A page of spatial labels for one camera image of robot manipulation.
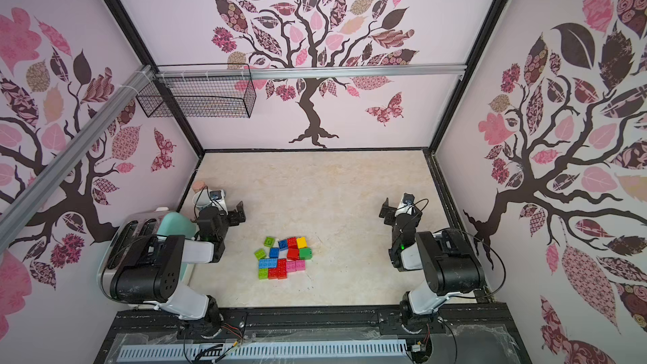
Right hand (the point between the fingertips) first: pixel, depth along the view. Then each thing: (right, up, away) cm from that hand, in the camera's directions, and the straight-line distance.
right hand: (401, 200), depth 91 cm
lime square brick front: (-49, -24, -9) cm, 55 cm away
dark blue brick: (-44, -16, -2) cm, 47 cm away
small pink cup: (-78, +5, +4) cm, 78 cm away
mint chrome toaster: (-90, -8, -14) cm, 91 cm away
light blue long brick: (-48, -21, -6) cm, 53 cm away
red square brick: (-40, -18, -5) cm, 44 cm away
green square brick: (-35, -19, -4) cm, 40 cm away
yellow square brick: (-37, -15, -3) cm, 40 cm away
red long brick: (-44, -24, -8) cm, 50 cm away
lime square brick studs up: (-52, -19, -3) cm, 55 cm away
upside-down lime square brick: (-49, -15, -1) cm, 51 cm away
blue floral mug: (-66, +2, -12) cm, 68 cm away
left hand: (-65, -3, +4) cm, 65 cm away
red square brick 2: (-40, -16, -3) cm, 43 cm away
